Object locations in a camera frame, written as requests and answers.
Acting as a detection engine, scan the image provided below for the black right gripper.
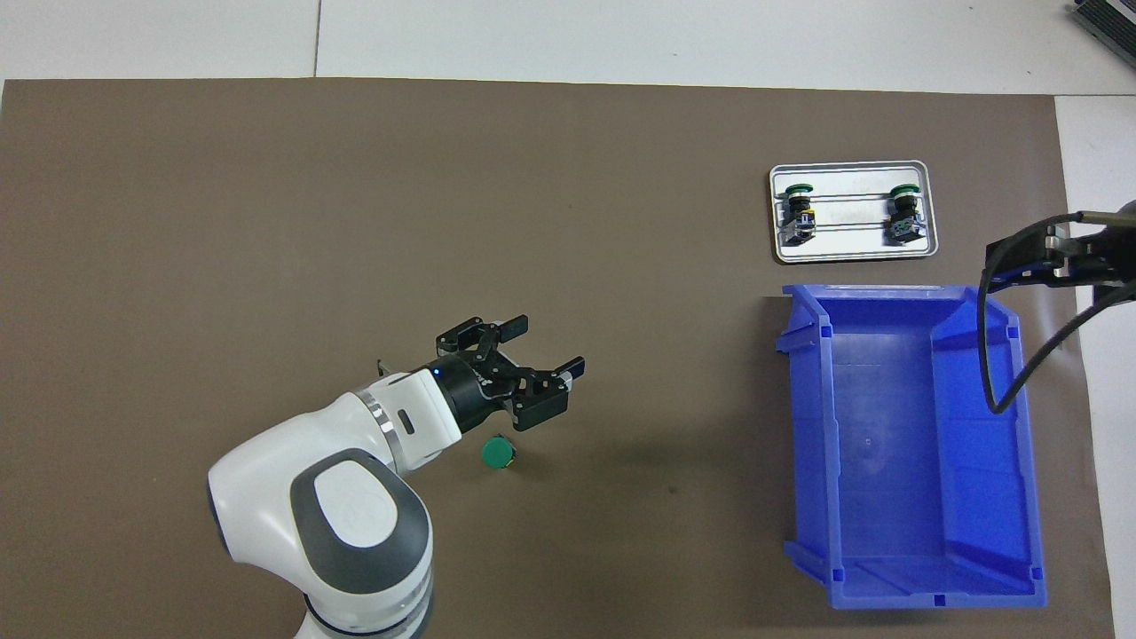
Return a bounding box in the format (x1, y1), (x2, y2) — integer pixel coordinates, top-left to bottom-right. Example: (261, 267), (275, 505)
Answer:
(987, 200), (1136, 307)

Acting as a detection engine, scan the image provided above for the grey striped device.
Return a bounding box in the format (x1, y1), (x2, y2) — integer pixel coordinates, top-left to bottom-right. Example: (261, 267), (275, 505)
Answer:
(1069, 0), (1136, 63)

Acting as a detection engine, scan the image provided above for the brown table mat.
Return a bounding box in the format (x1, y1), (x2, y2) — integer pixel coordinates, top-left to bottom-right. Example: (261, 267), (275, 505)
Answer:
(0, 78), (1117, 639)

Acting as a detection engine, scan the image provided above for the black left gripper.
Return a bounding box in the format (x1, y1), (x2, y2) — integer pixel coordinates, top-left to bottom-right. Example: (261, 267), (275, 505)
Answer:
(431, 314), (587, 434)

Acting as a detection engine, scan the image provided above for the blue plastic storage bin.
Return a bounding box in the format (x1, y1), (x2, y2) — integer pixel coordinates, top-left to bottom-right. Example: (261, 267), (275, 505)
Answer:
(775, 284), (1048, 611)

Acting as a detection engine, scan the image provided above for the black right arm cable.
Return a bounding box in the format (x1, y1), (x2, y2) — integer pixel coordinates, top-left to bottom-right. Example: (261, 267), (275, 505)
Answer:
(976, 210), (1136, 415)

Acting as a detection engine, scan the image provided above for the green push button yellow mark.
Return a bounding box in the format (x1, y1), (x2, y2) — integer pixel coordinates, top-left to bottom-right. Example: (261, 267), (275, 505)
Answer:
(781, 180), (817, 247)

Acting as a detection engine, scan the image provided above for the grey metal tray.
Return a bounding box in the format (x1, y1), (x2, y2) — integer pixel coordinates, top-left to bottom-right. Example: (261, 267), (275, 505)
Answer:
(769, 160), (940, 264)

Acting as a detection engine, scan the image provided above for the green push button blue base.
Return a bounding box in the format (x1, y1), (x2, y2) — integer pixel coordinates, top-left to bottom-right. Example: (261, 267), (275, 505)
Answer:
(885, 183), (927, 247)

